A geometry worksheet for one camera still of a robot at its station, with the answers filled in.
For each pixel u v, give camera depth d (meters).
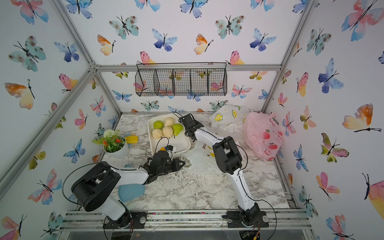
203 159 0.83
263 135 0.96
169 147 0.82
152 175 0.67
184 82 0.99
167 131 1.02
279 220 0.76
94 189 0.45
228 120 1.10
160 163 0.71
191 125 0.82
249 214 0.63
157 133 1.01
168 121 1.08
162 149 0.98
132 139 1.05
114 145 0.84
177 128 1.04
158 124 1.07
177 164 0.79
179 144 1.07
